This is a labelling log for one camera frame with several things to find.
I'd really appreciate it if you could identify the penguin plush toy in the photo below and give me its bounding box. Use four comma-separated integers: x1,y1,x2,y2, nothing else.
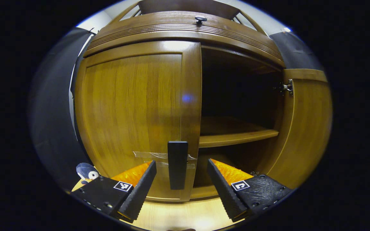
72,163,101,192

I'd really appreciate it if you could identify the wooden inner shelf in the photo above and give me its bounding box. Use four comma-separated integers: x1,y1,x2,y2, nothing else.
199,116,279,149

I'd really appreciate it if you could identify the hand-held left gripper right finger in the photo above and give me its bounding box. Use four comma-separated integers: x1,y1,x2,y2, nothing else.
207,158,293,223

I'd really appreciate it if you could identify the black backdrop cloth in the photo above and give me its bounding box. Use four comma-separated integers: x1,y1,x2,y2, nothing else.
28,27,323,193

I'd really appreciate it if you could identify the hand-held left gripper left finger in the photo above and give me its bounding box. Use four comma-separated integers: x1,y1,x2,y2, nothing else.
71,160,157,224

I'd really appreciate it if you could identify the wooden shoe cabinet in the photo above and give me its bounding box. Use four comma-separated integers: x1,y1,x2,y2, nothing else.
84,0,285,199

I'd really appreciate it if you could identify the clear tape strip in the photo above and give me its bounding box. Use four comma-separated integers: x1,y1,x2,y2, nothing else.
133,151,198,169

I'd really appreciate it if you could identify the black door handle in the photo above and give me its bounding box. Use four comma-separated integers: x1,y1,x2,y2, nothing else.
168,141,189,190

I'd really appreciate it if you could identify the wooden cabinet door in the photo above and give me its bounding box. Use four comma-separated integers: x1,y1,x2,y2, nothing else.
74,41,202,202
257,68,333,190

